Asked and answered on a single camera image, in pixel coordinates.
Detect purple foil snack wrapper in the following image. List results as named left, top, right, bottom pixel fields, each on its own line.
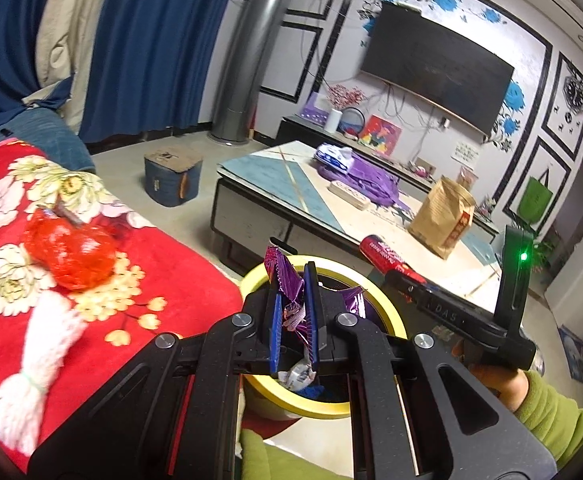
left=262, top=245, right=367, bottom=392

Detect red plastic bag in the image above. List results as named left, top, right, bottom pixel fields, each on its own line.
left=22, top=208, right=117, bottom=290

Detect green sleeve right forearm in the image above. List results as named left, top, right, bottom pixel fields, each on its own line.
left=514, top=370, right=583, bottom=468

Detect yellow rimmed trash bin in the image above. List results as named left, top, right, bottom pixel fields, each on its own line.
left=237, top=253, right=409, bottom=421

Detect right hand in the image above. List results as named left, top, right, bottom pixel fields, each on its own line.
left=469, top=364, right=529, bottom=412

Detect coffee table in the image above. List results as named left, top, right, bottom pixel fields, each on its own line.
left=211, top=141, right=501, bottom=311

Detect white power strip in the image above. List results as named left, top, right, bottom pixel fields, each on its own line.
left=328, top=180, right=371, bottom=210

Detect purple bag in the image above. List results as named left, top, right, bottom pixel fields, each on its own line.
left=317, top=154, right=401, bottom=207

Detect black tv cabinet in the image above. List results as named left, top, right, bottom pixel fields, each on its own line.
left=275, top=115, right=500, bottom=241

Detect brown paper bag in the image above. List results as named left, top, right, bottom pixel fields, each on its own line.
left=407, top=177, right=476, bottom=260

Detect blue white tissue pack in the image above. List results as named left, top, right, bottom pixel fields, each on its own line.
left=314, top=143, right=354, bottom=174

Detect green tote bag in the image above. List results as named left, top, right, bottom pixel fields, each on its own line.
left=517, top=168, right=554, bottom=226

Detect colourful picture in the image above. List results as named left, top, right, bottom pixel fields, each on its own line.
left=357, top=115, right=402, bottom=156

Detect round mirror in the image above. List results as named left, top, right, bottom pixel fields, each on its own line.
left=338, top=106, right=366, bottom=139

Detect purple box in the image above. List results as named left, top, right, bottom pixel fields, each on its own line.
left=298, top=92, right=331, bottom=127

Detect blue storage stool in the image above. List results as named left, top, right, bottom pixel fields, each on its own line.
left=144, top=146, right=203, bottom=207

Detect white vase red flowers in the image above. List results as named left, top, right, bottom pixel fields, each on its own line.
left=324, top=84, right=365, bottom=133

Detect red floral blanket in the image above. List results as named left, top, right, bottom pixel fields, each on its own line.
left=0, top=136, right=244, bottom=473

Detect silver tower air conditioner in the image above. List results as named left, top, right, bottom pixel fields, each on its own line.
left=210, top=0, right=290, bottom=144

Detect blue curtain right panel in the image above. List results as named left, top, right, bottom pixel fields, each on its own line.
left=79, top=0, right=229, bottom=144

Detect blue sofa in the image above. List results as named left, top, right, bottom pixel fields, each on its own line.
left=0, top=107, right=96, bottom=174

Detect beige curtain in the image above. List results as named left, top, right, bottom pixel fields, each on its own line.
left=22, top=0, right=104, bottom=132

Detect wall clock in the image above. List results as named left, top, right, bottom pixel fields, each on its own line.
left=563, top=76, right=583, bottom=115

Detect black wall television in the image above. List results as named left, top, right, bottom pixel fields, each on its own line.
left=361, top=2, right=514, bottom=136

